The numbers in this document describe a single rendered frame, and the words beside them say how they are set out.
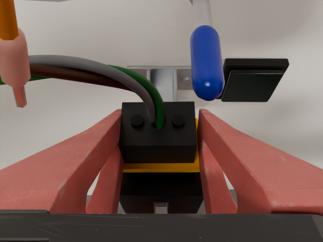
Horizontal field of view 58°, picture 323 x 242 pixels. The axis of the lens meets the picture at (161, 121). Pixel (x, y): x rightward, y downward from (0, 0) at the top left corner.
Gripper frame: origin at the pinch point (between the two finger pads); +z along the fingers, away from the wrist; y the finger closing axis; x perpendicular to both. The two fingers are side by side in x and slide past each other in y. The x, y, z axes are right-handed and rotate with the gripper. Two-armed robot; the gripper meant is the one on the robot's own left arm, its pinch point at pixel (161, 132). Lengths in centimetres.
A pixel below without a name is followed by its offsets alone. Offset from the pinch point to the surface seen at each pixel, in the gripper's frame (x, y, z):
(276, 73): 0.6, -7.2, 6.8
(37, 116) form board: 6.7, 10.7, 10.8
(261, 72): 0.6, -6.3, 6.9
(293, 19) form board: -2.9, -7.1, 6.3
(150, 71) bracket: 1.0, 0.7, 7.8
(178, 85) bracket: 2.4, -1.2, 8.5
